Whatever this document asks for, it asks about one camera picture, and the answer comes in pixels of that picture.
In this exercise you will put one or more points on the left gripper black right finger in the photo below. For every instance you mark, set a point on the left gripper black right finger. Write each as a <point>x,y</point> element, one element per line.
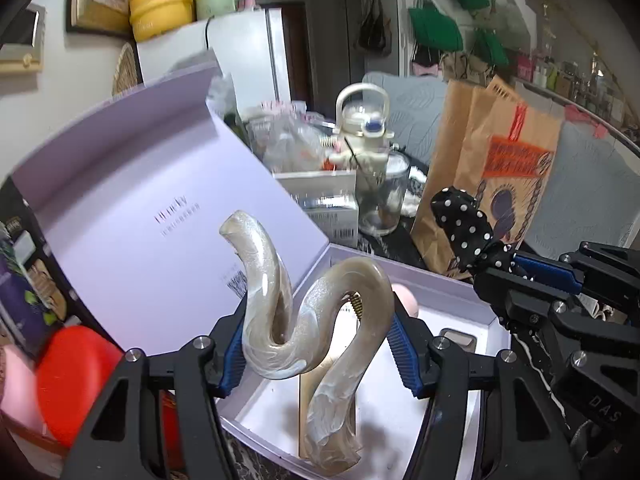
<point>407,344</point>

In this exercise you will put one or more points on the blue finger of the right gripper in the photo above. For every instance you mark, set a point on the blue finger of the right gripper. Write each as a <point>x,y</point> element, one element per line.
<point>520,305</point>
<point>556,274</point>

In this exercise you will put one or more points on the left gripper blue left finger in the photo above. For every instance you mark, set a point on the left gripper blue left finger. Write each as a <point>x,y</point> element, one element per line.
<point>230,349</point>

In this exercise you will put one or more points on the smoky translucent square cup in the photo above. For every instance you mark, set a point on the smoky translucent square cup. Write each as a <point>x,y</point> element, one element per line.
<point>465,341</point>

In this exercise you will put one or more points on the pearl wavy hair claw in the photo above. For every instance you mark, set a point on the pearl wavy hair claw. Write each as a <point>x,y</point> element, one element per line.
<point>279,342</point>

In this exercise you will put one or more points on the black polka dot scrunchie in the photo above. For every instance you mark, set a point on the black polka dot scrunchie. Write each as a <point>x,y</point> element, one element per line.
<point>470,235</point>

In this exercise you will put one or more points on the near light blue covered chair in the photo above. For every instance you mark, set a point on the near light blue covered chair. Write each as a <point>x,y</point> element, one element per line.
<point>592,194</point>

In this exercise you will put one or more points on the light blue covered chair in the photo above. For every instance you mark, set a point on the light blue covered chair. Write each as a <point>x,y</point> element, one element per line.
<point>416,104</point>
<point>592,194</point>

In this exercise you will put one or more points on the brown paper takeout bag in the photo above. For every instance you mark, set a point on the brown paper takeout bag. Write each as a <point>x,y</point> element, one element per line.
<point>493,145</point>

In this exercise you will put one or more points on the red canister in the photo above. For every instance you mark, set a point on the red canister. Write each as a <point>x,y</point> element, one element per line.
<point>70,375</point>

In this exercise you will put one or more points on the clear glass jar with stirrer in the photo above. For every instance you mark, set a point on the clear glass jar with stirrer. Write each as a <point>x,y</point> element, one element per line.
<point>380,192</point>

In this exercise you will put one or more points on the white tissue box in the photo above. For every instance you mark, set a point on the white tissue box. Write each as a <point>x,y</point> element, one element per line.
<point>329,199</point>

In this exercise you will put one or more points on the lavender open gift box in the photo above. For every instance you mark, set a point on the lavender open gift box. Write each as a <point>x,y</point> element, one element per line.
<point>130,199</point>

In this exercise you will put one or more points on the pink cylindrical container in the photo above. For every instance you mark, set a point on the pink cylindrical container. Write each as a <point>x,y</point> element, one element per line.
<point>18,390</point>

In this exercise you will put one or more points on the far light blue covered chair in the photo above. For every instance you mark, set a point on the far light blue covered chair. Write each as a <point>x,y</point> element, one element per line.
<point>416,104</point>

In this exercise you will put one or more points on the white glass teapot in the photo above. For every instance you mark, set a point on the white glass teapot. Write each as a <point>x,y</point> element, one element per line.
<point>361,138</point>

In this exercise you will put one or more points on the green tote bag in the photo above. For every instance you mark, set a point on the green tote bag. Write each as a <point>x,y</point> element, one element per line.
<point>432,29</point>

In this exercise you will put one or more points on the white refrigerator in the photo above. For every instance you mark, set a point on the white refrigerator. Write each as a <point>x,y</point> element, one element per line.
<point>249,47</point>

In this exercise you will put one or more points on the brown entrance door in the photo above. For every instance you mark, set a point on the brown entrance door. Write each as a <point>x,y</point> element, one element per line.
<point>297,51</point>

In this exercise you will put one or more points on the yellow pot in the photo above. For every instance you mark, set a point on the yellow pot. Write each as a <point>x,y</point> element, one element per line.
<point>151,18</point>

